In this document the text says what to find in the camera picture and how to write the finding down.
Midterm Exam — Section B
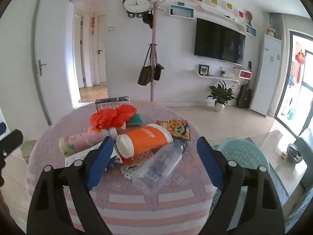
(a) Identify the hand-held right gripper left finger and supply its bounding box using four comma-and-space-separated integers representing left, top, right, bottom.
26, 136, 115, 235

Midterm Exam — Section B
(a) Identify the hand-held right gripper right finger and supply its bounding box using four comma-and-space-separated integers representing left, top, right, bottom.
196, 136, 286, 235

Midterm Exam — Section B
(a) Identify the dotted snack wrapper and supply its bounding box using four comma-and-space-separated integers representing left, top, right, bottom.
120, 150, 157, 180

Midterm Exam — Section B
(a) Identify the white paper box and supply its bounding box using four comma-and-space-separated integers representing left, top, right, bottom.
65, 143, 105, 169

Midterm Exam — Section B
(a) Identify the pink printed canister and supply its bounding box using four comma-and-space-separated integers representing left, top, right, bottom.
59, 127, 118, 156

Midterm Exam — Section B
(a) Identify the orange plastic bag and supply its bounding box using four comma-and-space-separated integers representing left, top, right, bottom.
89, 104, 137, 130

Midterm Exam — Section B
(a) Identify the panda print snack packet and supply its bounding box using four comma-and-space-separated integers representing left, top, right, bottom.
156, 119, 191, 141

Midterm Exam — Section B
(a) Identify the clear plastic bottle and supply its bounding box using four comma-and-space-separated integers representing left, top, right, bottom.
132, 139, 189, 196

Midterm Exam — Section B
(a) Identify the orange white canister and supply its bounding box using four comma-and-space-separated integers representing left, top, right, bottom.
116, 124, 174, 159

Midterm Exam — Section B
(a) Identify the teal plastic cup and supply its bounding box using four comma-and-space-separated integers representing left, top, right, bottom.
127, 114, 145, 126

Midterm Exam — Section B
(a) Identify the blue white carton box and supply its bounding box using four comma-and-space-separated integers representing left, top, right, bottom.
95, 96, 131, 112

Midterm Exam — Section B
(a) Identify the cream plastic stool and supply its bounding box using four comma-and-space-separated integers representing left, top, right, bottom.
21, 139, 38, 163

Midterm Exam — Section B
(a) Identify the teal plastic chair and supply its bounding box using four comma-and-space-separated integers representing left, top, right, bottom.
213, 138, 271, 201

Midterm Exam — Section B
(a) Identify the green potted plant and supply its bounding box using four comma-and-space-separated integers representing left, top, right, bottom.
207, 80, 236, 112

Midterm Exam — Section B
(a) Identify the pink patterned tablecloth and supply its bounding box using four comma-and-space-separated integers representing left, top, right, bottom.
26, 100, 222, 235

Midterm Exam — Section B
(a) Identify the glass coffee table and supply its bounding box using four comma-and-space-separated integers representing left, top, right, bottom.
252, 130, 309, 205

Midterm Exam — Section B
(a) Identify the black guitar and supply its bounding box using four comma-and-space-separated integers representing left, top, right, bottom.
236, 61, 252, 108

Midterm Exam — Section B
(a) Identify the metal pot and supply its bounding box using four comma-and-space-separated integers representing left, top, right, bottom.
285, 143, 304, 164

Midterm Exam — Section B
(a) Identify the white entrance door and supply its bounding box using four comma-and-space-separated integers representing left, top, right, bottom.
34, 0, 75, 125

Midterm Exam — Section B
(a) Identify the grey armchair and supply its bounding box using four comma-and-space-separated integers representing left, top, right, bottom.
293, 127, 313, 191

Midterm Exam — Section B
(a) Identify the brown handbag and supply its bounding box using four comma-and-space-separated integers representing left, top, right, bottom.
137, 44, 155, 87

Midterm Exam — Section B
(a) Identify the white refrigerator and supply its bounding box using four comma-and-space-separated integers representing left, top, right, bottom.
249, 34, 283, 117

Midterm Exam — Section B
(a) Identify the white interior door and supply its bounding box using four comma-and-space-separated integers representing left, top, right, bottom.
97, 15, 107, 84
79, 15, 86, 87

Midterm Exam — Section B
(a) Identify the small black bag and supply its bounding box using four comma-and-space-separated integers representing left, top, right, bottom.
154, 44, 165, 81

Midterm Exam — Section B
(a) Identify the glass sliding door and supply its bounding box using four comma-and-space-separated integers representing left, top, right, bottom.
275, 29, 313, 137

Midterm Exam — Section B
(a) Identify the pink coat rack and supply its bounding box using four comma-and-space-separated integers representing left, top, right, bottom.
143, 0, 173, 103

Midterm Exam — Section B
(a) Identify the red knot decoration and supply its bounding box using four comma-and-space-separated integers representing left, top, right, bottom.
295, 50, 306, 84

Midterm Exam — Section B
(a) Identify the small blue cube shelf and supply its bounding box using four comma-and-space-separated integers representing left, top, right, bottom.
245, 24, 257, 37

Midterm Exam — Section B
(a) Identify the grey curtain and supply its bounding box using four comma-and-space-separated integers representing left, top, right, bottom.
269, 12, 283, 40

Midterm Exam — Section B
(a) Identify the black cap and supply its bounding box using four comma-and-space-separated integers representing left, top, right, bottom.
142, 11, 154, 28

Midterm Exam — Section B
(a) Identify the white low wall shelf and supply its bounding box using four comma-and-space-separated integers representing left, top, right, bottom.
188, 69, 241, 85

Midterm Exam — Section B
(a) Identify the black wall television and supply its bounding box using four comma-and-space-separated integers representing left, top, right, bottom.
194, 18, 246, 66

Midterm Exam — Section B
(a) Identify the white wavy wall shelf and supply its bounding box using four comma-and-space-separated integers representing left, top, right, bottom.
193, 2, 246, 33

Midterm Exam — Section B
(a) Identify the blue box wall shelf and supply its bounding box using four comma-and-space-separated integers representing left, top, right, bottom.
167, 5, 194, 19

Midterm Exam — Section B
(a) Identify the panda wall clock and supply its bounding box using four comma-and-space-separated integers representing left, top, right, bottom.
123, 0, 151, 19

